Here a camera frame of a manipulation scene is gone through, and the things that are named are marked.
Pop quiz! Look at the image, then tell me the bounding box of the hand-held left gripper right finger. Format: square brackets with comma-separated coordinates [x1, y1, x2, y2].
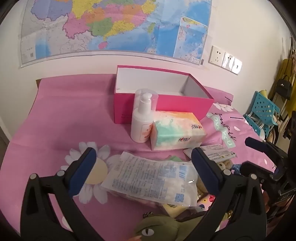
[185, 146, 266, 241]

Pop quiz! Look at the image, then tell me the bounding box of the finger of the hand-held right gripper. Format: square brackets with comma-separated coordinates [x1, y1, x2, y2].
[239, 161, 277, 184]
[245, 137, 281, 159]

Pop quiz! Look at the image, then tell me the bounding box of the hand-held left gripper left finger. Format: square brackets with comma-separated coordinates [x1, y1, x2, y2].
[20, 147, 104, 241]

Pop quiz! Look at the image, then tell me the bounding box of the beige bear plush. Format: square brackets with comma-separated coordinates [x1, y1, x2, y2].
[216, 159, 234, 173]

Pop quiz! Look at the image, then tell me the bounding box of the floral tissue packet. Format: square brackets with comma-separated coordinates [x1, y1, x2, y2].
[198, 193, 216, 209]

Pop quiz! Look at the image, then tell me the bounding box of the clear cotton pad bag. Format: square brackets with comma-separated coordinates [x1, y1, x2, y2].
[100, 151, 199, 208]

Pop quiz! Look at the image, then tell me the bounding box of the pink cardboard box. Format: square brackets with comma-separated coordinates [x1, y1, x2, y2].
[113, 65, 215, 124]

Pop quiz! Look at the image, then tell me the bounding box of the green plush toy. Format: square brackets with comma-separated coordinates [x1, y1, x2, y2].
[128, 212, 192, 241]

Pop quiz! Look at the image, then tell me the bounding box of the white printed small box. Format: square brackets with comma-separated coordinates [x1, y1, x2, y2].
[184, 144, 237, 161]

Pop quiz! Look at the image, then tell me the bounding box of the blue plastic basket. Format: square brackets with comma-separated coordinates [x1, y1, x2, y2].
[243, 91, 281, 137]

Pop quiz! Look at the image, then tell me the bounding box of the pastel tissue pack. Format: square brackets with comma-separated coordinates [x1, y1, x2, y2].
[150, 111, 207, 151]

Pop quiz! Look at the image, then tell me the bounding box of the black handbag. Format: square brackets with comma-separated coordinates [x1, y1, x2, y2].
[275, 75, 292, 100]

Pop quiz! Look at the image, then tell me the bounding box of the white pump bottle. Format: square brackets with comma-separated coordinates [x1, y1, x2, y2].
[131, 89, 159, 143]

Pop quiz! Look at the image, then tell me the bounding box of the yellow garment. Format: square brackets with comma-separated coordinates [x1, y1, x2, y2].
[276, 58, 296, 116]

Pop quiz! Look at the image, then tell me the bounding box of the white wall socket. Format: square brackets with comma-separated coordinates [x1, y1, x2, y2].
[209, 45, 226, 66]

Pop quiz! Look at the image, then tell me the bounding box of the colourful wall map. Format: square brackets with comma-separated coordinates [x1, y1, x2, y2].
[20, 0, 212, 68]

